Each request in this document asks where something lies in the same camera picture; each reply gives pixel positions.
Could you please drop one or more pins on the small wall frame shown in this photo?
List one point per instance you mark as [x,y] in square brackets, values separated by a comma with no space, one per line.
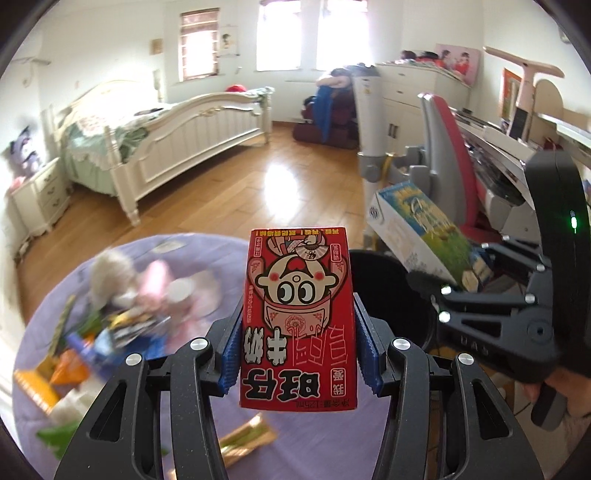
[158,46]

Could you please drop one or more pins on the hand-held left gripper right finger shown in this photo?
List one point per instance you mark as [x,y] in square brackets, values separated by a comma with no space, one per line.
[367,350]

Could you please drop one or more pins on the green ruffled bedspread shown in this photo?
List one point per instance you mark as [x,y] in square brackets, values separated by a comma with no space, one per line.
[87,138]

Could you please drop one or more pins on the white fluffy ball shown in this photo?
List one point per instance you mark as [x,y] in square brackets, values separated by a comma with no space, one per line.
[111,277]

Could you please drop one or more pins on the dark red massage chair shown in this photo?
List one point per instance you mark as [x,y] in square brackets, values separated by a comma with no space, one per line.
[323,134]

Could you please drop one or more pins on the wall poster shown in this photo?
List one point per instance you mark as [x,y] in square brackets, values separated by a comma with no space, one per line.
[457,62]

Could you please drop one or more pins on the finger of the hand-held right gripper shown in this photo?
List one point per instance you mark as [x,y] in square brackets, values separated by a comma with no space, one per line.
[512,258]
[475,302]

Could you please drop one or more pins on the red grey desk chair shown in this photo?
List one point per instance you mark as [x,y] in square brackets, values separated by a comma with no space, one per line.
[443,138]

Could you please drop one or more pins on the purple plush toy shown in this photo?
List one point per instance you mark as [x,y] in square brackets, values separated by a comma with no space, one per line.
[25,152]

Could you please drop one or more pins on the white standing air conditioner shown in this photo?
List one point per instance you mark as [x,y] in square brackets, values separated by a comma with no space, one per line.
[369,110]

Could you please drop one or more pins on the white blue milk carton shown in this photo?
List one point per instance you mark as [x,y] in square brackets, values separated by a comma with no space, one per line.
[415,221]

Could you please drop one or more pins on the blue cloth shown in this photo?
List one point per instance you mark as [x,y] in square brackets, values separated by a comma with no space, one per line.
[325,106]

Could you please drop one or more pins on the yellow snack packet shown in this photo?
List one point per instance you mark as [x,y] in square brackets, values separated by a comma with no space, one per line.
[34,390]

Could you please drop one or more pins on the wall scroll picture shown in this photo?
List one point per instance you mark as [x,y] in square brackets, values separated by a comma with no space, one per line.
[229,41]

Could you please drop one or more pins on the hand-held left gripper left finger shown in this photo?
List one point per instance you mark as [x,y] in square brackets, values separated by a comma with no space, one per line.
[231,355]

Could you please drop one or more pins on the window with red blind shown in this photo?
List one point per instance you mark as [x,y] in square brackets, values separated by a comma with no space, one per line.
[198,44]

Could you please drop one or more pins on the red cloth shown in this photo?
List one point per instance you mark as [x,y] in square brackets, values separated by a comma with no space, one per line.
[236,88]

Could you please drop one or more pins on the black trash bin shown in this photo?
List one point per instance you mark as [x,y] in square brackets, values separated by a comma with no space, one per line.
[388,286]

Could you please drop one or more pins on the orange snack packet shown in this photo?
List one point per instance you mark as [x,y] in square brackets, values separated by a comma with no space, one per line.
[69,369]

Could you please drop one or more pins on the purple floral tablecloth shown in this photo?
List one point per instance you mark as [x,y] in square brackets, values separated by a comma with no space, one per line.
[203,254]

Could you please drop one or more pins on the white dresser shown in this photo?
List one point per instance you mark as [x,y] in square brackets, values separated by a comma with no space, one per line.
[406,92]

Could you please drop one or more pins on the pink desk lamp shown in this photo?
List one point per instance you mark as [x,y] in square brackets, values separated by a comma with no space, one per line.
[526,92]

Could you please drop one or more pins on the blue snack packet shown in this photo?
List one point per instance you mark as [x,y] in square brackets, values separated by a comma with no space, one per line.
[92,346]

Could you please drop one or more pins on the bright double window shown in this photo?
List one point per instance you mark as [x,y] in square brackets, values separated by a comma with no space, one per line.
[309,32]

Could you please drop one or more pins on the gold green wrapper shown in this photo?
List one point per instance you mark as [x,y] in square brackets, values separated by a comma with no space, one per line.
[244,436]

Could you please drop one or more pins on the white study desk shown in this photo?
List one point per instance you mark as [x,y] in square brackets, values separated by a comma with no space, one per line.
[498,152]

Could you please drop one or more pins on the white wooden bed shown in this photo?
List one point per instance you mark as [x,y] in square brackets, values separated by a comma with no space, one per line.
[184,134]

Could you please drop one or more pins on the person's right hand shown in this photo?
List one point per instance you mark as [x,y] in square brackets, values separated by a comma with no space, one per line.
[577,392]

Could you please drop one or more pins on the white nightstand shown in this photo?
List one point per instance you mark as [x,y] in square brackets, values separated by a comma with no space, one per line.
[46,194]

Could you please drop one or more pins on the red milk carton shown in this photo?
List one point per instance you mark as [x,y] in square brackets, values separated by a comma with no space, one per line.
[295,323]

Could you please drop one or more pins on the bright green wrapper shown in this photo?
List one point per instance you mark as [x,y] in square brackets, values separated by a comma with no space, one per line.
[60,438]

